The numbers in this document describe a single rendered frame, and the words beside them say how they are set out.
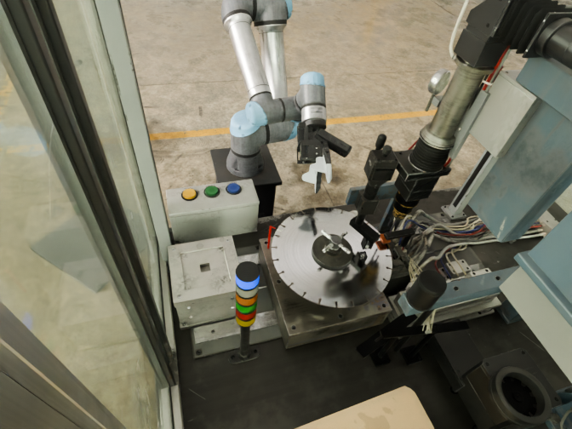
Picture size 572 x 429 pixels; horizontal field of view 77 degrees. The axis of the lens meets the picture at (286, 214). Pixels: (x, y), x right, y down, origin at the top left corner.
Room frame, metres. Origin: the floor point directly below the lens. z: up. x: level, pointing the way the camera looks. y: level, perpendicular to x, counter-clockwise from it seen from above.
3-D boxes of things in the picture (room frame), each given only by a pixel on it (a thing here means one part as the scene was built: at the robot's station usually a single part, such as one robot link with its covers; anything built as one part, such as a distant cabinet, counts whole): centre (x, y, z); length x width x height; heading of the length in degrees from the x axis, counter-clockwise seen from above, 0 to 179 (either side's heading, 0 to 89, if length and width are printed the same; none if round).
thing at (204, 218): (0.79, 0.24, 0.82); 0.28 x 0.11 x 0.15; 113
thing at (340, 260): (0.60, -0.14, 0.96); 0.11 x 0.11 x 0.03
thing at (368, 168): (0.65, -0.20, 1.17); 0.06 x 0.05 x 0.20; 104
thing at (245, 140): (1.13, 0.19, 0.91); 0.13 x 0.12 x 0.14; 120
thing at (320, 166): (0.78, -0.08, 1.08); 0.09 x 0.06 x 0.03; 13
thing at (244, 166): (1.13, 0.20, 0.80); 0.15 x 0.15 x 0.10
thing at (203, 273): (0.52, 0.19, 0.82); 0.18 x 0.18 x 0.15; 23
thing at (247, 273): (0.37, 0.05, 1.14); 0.05 x 0.04 x 0.03; 23
